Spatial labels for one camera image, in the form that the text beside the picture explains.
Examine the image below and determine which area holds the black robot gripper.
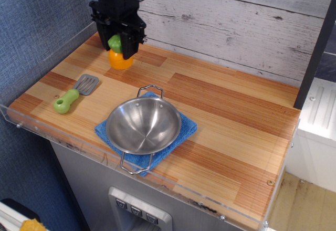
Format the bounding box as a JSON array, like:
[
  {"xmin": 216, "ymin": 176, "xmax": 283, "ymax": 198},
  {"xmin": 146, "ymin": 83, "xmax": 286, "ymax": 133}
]
[{"xmin": 89, "ymin": 0, "xmax": 146, "ymax": 60}]

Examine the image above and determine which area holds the orange toy carrot green top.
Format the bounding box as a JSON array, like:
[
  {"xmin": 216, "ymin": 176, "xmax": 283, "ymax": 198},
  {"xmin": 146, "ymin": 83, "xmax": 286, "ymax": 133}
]
[{"xmin": 108, "ymin": 34, "xmax": 133, "ymax": 70}]

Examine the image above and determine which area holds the clear acrylic table guard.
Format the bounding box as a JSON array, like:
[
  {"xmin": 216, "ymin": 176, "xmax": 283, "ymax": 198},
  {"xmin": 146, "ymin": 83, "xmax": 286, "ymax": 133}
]
[{"xmin": 8, "ymin": 35, "xmax": 299, "ymax": 230}]

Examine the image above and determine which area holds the blue folded cloth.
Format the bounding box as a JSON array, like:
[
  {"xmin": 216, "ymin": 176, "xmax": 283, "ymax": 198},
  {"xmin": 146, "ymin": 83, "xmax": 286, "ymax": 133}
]
[{"xmin": 94, "ymin": 91, "xmax": 198, "ymax": 177}]

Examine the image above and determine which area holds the grey cabinet with dispenser panel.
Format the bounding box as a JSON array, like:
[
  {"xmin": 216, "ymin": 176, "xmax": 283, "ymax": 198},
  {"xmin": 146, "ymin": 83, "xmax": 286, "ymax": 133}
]
[{"xmin": 52, "ymin": 143, "xmax": 238, "ymax": 230}]

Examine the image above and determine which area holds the yellow object bottom left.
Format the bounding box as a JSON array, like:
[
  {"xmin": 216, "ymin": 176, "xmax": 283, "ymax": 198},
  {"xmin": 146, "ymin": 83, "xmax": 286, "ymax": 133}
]
[{"xmin": 19, "ymin": 219, "xmax": 47, "ymax": 231}]

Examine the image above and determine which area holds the white ribbed appliance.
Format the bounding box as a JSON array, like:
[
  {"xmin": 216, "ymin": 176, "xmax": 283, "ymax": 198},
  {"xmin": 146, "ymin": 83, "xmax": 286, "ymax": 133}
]
[{"xmin": 285, "ymin": 78, "xmax": 335, "ymax": 192}]

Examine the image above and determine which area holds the green handled grey spatula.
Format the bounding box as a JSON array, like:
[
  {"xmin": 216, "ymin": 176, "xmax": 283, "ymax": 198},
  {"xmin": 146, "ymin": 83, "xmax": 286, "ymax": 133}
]
[{"xmin": 53, "ymin": 74, "xmax": 99, "ymax": 114}]

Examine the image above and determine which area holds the stainless steel bowl with handles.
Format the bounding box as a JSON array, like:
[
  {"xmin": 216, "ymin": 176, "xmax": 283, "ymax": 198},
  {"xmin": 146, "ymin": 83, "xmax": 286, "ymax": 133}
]
[{"xmin": 106, "ymin": 85, "xmax": 182, "ymax": 175}]

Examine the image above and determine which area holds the black vertical frame post right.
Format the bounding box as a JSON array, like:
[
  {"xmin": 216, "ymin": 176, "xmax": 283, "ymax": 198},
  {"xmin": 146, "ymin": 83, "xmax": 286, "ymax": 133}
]
[{"xmin": 293, "ymin": 0, "xmax": 335, "ymax": 110}]

